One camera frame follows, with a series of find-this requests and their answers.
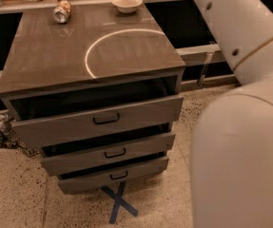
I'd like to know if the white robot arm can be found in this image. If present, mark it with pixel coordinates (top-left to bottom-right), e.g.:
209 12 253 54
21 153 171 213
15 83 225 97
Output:
190 0 273 228

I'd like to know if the orange silver soda can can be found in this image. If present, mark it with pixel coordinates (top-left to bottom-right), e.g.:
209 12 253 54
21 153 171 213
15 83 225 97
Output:
53 0 71 24

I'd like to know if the grey drawer cabinet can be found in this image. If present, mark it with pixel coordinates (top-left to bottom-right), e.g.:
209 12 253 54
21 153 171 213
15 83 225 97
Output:
0 3 186 196

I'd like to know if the middle grey drawer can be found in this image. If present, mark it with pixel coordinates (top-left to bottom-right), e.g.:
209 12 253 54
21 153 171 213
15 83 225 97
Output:
41 132 175 176

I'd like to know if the blue tape cross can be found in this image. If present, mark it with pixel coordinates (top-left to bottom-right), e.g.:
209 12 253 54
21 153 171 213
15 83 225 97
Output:
101 181 139 224

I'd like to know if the top grey drawer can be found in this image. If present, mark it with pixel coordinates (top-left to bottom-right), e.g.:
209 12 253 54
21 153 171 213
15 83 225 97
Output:
12 95 183 148

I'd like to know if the white ceramic bowl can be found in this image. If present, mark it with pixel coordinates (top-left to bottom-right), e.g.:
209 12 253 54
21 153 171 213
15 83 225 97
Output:
112 0 143 14

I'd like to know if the metal rail bracket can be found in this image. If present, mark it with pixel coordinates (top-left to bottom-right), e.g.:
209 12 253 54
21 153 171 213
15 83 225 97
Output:
197 49 215 88

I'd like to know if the clutter pile with wire basket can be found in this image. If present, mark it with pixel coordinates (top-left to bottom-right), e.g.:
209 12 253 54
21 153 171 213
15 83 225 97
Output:
0 111 39 158

